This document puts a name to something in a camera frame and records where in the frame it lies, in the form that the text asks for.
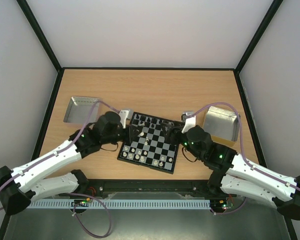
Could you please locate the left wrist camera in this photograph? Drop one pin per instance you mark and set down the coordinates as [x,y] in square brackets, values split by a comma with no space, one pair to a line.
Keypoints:
[125,114]

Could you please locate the light blue cable duct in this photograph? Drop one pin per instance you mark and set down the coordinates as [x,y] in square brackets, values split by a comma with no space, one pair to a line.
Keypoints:
[123,204]

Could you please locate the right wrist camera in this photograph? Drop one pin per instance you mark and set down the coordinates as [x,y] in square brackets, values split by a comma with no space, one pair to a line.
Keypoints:
[189,120]

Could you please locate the black aluminium frame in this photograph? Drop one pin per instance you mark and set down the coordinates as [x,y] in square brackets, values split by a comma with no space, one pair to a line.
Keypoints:
[24,6]

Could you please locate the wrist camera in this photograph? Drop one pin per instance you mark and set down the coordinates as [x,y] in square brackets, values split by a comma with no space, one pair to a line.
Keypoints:
[125,114]
[189,120]

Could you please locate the pink metal tin box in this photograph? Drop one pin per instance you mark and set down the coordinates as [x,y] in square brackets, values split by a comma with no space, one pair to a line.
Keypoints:
[78,109]

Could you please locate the yellow metal tin box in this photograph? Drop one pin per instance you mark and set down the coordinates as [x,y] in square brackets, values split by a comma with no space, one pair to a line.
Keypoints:
[223,125]

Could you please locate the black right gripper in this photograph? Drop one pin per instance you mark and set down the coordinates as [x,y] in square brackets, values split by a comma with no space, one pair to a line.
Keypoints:
[172,131]

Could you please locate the black silver chess board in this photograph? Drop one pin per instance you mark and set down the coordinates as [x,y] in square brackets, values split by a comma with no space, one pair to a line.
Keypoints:
[151,126]

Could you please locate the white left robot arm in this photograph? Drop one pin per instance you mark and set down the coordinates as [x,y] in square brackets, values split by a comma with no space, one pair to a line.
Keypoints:
[23,185]

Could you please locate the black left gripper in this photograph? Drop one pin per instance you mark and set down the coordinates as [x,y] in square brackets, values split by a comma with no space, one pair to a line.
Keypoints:
[131,136]

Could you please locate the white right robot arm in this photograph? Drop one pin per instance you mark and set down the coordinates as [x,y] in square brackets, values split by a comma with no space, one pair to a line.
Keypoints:
[233,174]

